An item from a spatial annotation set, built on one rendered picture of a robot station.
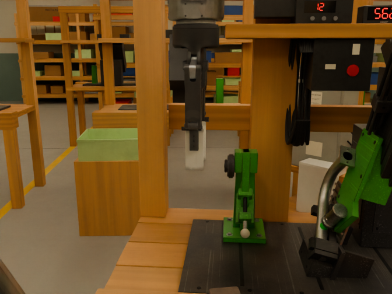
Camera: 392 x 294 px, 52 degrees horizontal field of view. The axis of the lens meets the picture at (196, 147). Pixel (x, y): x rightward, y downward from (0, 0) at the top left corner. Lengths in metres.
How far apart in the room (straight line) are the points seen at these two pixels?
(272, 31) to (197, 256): 0.67
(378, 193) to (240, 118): 0.57
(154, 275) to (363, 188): 0.58
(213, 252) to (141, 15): 0.77
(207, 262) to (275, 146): 0.46
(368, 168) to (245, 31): 0.50
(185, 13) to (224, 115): 0.84
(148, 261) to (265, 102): 0.62
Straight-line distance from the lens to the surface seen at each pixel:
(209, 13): 0.63
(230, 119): 1.43
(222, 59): 7.99
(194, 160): 0.66
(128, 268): 1.18
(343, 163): 1.10
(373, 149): 1.04
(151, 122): 1.37
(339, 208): 1.07
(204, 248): 1.22
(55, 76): 10.86
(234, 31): 1.20
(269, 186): 1.41
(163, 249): 1.26
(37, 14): 11.59
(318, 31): 1.23
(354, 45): 1.26
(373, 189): 1.08
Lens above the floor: 1.48
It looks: 14 degrees down
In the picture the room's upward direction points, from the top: straight up
